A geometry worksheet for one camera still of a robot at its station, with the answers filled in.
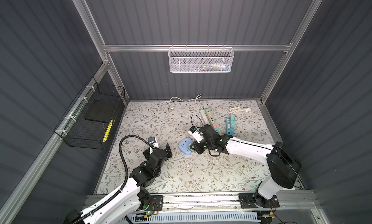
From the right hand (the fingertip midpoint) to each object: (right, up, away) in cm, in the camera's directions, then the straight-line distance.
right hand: (193, 146), depth 85 cm
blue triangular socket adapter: (-6, -1, +7) cm, 9 cm away
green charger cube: (-2, -1, -1) cm, 2 cm away
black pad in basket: (-48, +21, -10) cm, 53 cm away
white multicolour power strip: (+12, +15, +19) cm, 27 cm away
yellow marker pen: (-42, +8, -18) cm, 46 cm away
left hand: (-18, +1, -5) cm, 19 cm away
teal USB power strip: (+26, +11, +14) cm, 32 cm away
